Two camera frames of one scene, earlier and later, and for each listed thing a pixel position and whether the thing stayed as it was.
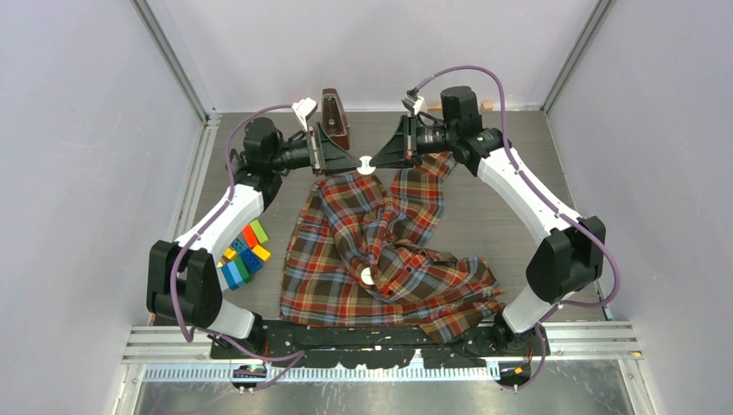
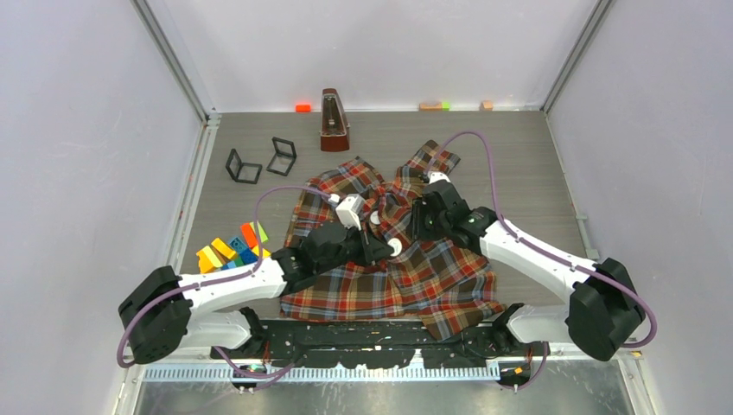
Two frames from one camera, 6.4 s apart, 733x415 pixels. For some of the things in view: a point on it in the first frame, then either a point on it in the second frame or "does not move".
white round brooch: [366, 276] -> [374, 217]
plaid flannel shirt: [360, 252] does not move
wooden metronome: [334, 118] does not move
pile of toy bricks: [245, 256] does not move
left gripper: [333, 158] -> [372, 250]
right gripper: [401, 151] -> [419, 207]
